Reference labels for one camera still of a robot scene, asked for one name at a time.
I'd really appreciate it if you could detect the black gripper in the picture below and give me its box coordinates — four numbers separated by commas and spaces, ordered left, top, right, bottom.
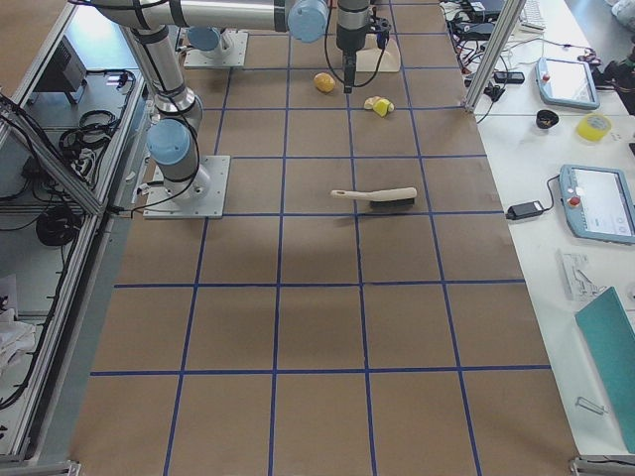
342, 52, 356, 94

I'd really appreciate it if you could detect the beige dustpan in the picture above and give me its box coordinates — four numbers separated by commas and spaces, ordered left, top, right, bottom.
356, 35, 401, 73

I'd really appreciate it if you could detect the orange yellow potato toy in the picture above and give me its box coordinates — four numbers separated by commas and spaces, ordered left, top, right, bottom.
313, 72, 335, 94

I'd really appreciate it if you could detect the beige hand brush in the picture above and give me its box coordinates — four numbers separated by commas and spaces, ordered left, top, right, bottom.
329, 187, 418, 209

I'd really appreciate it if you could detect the yellow green sponge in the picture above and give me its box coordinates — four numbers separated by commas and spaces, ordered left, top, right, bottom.
373, 98, 394, 117

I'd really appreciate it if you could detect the black remote device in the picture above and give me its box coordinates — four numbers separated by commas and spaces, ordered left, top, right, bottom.
493, 71, 525, 84

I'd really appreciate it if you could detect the white keyboard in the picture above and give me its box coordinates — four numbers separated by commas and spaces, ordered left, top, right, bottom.
519, 0, 546, 32

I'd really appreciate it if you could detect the far teach pendant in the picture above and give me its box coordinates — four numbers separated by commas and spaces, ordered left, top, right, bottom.
535, 58, 600, 110

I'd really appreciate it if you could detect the teach pendant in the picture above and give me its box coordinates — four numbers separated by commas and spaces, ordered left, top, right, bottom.
535, 58, 600, 110
559, 165, 634, 245

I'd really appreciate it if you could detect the black power adapter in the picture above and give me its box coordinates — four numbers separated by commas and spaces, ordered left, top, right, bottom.
505, 200, 546, 221

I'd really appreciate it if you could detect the yellow tape roll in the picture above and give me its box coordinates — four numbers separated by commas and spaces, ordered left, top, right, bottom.
575, 113, 612, 142

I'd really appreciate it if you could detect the black electronics box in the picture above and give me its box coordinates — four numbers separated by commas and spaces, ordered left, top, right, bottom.
34, 36, 87, 104

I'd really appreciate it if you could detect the near teach pendant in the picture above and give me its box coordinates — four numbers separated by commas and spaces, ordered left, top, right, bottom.
559, 165, 634, 245

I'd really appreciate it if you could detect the clear plastic packet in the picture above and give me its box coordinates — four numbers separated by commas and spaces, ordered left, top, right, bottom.
559, 250, 607, 301

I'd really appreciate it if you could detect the teal folder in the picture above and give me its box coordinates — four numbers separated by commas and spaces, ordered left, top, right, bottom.
574, 287, 634, 453

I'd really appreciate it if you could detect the metal allen key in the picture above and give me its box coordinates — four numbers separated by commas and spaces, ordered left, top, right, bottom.
574, 396, 609, 416

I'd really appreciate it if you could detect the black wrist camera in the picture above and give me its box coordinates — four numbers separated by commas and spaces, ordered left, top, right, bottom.
370, 14, 391, 51

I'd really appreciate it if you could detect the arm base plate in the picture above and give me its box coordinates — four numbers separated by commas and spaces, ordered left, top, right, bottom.
143, 156, 230, 219
185, 28, 248, 69

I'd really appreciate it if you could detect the aluminium frame post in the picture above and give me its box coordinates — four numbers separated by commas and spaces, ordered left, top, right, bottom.
463, 0, 525, 113

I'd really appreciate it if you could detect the coiled black cable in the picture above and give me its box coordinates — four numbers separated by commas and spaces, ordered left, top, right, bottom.
35, 205, 76, 248

